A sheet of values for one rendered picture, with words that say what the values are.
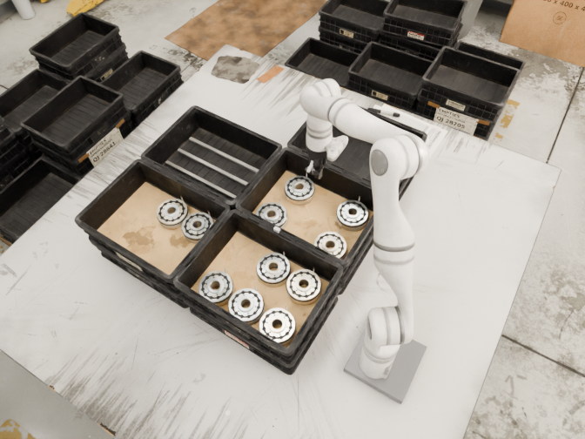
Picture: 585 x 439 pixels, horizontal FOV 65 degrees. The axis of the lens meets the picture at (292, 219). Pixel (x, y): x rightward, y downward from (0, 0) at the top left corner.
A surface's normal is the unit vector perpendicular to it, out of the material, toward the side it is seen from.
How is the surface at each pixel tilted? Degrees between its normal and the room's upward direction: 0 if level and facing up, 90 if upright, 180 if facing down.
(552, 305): 0
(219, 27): 0
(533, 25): 73
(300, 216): 0
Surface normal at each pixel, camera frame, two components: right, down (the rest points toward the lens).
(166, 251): -0.03, -0.55
